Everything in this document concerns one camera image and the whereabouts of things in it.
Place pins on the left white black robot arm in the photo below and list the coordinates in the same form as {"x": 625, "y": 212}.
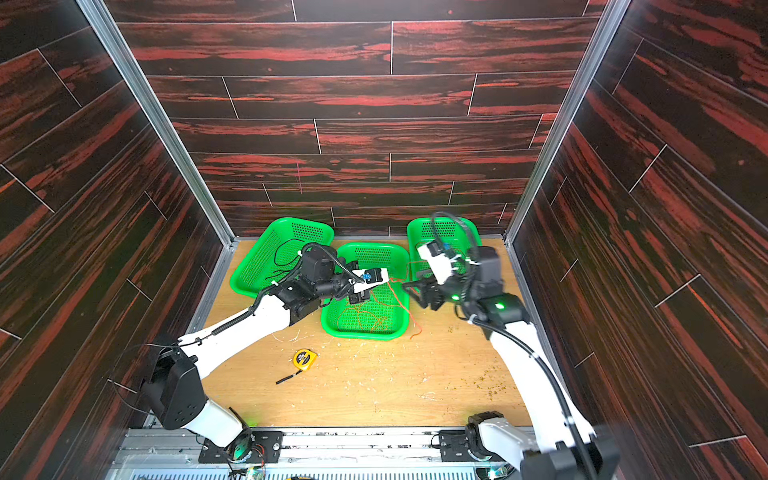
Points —
{"x": 175, "y": 392}

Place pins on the green plastic basket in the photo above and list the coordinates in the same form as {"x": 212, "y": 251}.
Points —
{"x": 386, "y": 315}
{"x": 419, "y": 232}
{"x": 276, "y": 253}

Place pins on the right green plastic basket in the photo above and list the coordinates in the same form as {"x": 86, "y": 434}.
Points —
{"x": 419, "y": 232}

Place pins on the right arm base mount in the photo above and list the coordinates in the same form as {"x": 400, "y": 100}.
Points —
{"x": 486, "y": 444}

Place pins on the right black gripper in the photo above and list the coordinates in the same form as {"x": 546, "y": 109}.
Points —
{"x": 433, "y": 291}

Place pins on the middle green plastic basket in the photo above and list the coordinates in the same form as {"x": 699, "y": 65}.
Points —
{"x": 386, "y": 315}

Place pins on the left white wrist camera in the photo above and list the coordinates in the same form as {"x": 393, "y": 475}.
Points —
{"x": 369, "y": 278}

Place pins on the left green plastic basket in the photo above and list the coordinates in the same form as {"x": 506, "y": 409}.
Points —
{"x": 276, "y": 253}

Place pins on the yellow tape measure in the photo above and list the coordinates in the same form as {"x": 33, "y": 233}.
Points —
{"x": 302, "y": 360}

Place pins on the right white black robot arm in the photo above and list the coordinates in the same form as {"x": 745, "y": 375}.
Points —
{"x": 466, "y": 275}

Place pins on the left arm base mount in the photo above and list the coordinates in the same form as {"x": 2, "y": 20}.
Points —
{"x": 263, "y": 446}

